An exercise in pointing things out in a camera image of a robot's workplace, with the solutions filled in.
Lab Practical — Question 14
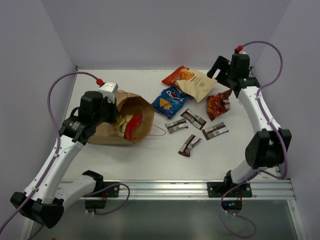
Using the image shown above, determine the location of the beige orange cassava chip bag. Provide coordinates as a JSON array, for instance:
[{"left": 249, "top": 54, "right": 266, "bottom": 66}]
[{"left": 161, "top": 65, "right": 217, "bottom": 103}]

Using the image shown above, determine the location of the brown paper bag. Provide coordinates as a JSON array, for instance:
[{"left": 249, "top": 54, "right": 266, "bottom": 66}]
[{"left": 88, "top": 90, "right": 155, "bottom": 146}]

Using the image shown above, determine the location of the dark red snack bag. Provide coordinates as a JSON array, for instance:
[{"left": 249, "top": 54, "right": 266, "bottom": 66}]
[{"left": 206, "top": 89, "right": 233, "bottom": 121}]

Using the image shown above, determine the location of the red chip bag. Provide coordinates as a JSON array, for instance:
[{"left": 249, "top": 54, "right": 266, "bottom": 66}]
[{"left": 124, "top": 114, "right": 143, "bottom": 141}]

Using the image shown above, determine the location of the purple brown candy wrapper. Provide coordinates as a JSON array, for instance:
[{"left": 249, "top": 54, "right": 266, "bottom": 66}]
[{"left": 180, "top": 108, "right": 207, "bottom": 130}]

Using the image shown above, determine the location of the blue snack bag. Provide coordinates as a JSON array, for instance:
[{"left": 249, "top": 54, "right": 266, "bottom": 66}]
[{"left": 152, "top": 86, "right": 190, "bottom": 119}]

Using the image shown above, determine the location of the dark chocolate bar wrapper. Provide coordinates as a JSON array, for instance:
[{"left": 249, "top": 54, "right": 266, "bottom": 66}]
[{"left": 201, "top": 122, "right": 229, "bottom": 141}]

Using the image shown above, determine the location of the brown chocolate bar wrapper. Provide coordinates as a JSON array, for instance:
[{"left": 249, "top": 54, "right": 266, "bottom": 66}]
[{"left": 165, "top": 118, "right": 188, "bottom": 134}]

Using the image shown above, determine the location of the brown purple chocolate bar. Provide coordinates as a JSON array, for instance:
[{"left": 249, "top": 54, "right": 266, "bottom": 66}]
[{"left": 178, "top": 134, "right": 202, "bottom": 157}]

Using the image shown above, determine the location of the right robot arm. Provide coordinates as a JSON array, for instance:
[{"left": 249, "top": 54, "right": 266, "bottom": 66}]
[{"left": 207, "top": 52, "right": 292, "bottom": 197}]

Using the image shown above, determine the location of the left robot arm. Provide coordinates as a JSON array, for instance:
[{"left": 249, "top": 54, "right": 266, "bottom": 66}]
[{"left": 10, "top": 91, "right": 119, "bottom": 229}]

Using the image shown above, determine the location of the yellow chip bag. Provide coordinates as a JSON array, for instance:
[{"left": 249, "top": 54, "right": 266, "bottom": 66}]
[{"left": 113, "top": 115, "right": 133, "bottom": 137}]

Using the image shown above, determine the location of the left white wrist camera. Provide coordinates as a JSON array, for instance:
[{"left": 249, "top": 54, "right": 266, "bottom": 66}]
[{"left": 98, "top": 81, "right": 119, "bottom": 104}]

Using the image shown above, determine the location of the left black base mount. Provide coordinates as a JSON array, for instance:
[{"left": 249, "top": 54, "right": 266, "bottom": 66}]
[{"left": 83, "top": 181, "right": 120, "bottom": 198}]

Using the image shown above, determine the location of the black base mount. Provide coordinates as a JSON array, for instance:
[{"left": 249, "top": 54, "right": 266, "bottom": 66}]
[
  {"left": 83, "top": 181, "right": 120, "bottom": 198},
  {"left": 206, "top": 181, "right": 253, "bottom": 198}
]

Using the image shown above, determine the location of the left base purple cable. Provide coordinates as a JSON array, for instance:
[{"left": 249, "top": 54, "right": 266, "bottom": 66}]
[{"left": 84, "top": 183, "right": 131, "bottom": 216}]

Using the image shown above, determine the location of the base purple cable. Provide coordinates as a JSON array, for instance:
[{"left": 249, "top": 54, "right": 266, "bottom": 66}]
[
  {"left": 218, "top": 192, "right": 257, "bottom": 240},
  {"left": 84, "top": 183, "right": 131, "bottom": 216}
]

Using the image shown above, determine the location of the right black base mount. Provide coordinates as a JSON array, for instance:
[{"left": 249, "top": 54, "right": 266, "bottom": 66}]
[{"left": 206, "top": 181, "right": 253, "bottom": 198}]

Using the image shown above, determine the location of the aluminium front rail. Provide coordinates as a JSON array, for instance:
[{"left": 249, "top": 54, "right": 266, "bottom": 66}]
[{"left": 34, "top": 178, "right": 297, "bottom": 201}]

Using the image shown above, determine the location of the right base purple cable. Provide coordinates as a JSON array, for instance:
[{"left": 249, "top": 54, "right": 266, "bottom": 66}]
[{"left": 218, "top": 192, "right": 257, "bottom": 240}]

